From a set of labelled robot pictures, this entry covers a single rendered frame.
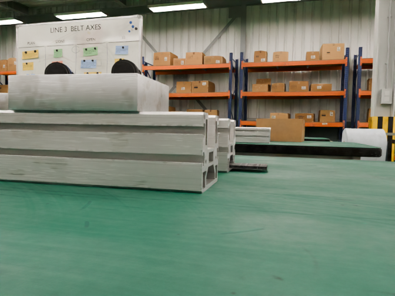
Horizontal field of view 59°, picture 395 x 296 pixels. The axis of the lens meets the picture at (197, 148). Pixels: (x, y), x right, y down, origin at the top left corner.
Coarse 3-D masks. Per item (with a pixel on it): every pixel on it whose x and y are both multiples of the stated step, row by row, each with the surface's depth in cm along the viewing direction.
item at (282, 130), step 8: (256, 120) 237; (264, 120) 235; (272, 120) 233; (280, 120) 231; (288, 120) 229; (296, 120) 227; (304, 120) 241; (272, 128) 233; (280, 128) 231; (288, 128) 229; (296, 128) 227; (304, 128) 243; (272, 136) 233; (280, 136) 231; (288, 136) 229; (296, 136) 227
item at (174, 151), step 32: (0, 128) 43; (32, 128) 42; (64, 128) 41; (96, 128) 40; (128, 128) 39; (160, 128) 38; (192, 128) 37; (0, 160) 42; (32, 160) 41; (64, 160) 40; (96, 160) 39; (128, 160) 38; (160, 160) 38; (192, 160) 38; (192, 192) 37
